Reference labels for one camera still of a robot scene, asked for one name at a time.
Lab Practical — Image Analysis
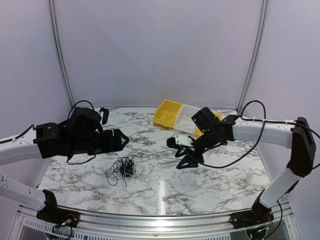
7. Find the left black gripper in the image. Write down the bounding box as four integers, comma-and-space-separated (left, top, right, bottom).
68, 129, 130, 156

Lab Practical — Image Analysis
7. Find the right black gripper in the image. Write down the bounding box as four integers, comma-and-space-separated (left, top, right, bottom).
175, 129, 218, 170

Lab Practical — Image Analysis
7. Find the black cable bundle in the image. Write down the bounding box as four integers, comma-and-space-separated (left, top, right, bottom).
105, 154, 141, 188

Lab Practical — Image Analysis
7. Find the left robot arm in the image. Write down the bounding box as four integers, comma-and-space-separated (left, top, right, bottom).
0, 107, 129, 223

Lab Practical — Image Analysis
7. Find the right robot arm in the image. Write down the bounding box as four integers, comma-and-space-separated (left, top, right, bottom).
166, 107, 316, 224

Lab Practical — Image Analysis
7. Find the right yellow bin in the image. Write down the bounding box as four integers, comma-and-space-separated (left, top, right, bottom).
194, 112, 223, 137

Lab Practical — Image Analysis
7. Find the yellow bin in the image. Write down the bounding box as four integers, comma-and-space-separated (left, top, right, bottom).
153, 99, 183, 129
194, 112, 223, 137

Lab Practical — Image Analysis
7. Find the white translucent bin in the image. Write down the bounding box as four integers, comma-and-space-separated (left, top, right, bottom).
173, 104, 200, 135

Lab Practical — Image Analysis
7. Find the left yellow bin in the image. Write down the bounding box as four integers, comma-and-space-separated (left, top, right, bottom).
153, 99, 183, 129

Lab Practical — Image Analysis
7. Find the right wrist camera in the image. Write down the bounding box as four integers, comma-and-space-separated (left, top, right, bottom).
166, 135, 194, 149

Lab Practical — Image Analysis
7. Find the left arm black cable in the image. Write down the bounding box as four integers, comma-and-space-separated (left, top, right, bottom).
66, 99, 104, 166

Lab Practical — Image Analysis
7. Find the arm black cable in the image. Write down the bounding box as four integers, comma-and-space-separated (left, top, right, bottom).
66, 99, 104, 166
197, 99, 320, 168

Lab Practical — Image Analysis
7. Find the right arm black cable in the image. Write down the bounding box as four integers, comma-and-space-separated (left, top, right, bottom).
197, 99, 320, 168

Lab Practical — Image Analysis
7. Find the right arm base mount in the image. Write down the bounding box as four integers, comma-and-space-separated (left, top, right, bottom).
228, 200, 274, 229

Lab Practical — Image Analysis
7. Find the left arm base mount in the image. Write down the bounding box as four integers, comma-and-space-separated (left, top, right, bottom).
36, 189, 80, 228

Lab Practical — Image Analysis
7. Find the aluminium front rail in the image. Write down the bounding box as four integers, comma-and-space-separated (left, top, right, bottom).
8, 201, 301, 240

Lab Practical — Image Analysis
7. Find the left aluminium corner post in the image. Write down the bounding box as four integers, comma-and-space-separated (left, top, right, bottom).
47, 0, 75, 107

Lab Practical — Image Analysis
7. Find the aluminium corner post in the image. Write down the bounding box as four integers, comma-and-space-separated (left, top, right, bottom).
47, 0, 75, 107
236, 0, 269, 113

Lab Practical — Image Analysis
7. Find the right aluminium corner post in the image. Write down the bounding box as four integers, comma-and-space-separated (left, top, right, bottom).
236, 0, 269, 113

